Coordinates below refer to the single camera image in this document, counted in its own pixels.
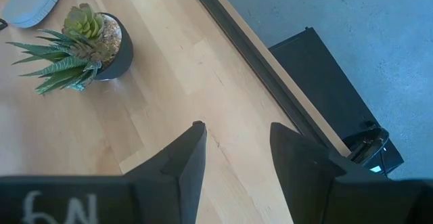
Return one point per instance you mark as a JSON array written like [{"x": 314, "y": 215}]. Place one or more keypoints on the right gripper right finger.
[{"x": 301, "y": 183}]

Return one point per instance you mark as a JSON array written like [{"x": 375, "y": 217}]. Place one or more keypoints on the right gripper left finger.
[{"x": 176, "y": 190}]

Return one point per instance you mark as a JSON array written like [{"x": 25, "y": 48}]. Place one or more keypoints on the grey rubber slide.
[{"x": 30, "y": 0}]

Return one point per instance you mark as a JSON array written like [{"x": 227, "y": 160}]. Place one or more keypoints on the black round clamp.
[{"x": 365, "y": 146}]

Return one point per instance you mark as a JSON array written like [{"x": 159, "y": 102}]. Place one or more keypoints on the black box on floor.
[{"x": 321, "y": 88}]

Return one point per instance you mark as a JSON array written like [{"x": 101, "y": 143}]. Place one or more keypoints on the succulent plants in black pot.
[{"x": 115, "y": 55}]

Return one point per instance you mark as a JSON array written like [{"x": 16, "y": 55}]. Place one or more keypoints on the black aluminium table frame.
[{"x": 242, "y": 48}]

